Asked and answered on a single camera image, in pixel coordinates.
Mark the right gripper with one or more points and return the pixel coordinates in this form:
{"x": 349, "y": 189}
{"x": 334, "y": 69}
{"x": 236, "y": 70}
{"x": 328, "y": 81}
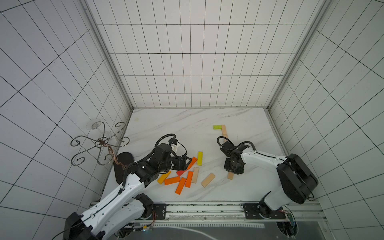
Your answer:
{"x": 234, "y": 165}

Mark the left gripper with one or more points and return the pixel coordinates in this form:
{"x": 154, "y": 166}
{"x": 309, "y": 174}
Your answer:
{"x": 183, "y": 166}

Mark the red wooden block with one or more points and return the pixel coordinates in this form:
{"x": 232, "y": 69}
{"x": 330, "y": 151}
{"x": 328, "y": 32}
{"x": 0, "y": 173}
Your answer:
{"x": 179, "y": 173}

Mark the natural block diagonal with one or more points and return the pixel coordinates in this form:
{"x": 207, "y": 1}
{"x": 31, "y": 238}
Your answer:
{"x": 224, "y": 130}
{"x": 208, "y": 180}
{"x": 230, "y": 176}

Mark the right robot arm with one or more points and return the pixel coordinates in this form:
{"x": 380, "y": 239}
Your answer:
{"x": 294, "y": 183}

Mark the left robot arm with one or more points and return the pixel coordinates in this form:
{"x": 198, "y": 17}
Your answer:
{"x": 127, "y": 202}

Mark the orange block upper diagonal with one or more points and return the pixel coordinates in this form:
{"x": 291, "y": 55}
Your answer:
{"x": 194, "y": 160}

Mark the natural block beside orange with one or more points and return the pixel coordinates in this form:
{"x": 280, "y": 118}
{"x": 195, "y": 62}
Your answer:
{"x": 195, "y": 175}

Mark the orange block upright middle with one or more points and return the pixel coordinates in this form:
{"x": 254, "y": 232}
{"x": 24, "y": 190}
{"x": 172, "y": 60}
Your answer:
{"x": 189, "y": 179}

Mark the yellow-green block upper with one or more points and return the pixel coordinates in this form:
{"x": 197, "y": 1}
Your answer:
{"x": 200, "y": 158}

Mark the long orange block bottom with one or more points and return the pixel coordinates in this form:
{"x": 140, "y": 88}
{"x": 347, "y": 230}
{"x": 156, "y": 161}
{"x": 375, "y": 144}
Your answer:
{"x": 181, "y": 186}

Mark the orange block lying horizontal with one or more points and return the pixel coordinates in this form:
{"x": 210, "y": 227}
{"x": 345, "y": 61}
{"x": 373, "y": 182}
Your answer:
{"x": 173, "y": 180}

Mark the yellow-orange wooden block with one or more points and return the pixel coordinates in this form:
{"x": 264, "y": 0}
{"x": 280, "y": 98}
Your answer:
{"x": 163, "y": 177}

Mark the dark oval stand base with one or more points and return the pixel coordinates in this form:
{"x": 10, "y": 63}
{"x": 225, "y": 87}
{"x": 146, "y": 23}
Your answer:
{"x": 123, "y": 160}

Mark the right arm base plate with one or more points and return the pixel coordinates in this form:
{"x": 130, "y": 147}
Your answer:
{"x": 253, "y": 211}

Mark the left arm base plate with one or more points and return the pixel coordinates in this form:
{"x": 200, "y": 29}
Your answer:
{"x": 156, "y": 211}

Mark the ornate metal wire stand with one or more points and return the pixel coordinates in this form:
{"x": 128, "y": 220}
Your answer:
{"x": 106, "y": 154}

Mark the electronics board with wires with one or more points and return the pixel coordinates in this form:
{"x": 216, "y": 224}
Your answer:
{"x": 130, "y": 228}

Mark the aluminium mounting rail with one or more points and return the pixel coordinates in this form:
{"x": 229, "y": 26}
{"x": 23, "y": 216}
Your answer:
{"x": 199, "y": 214}

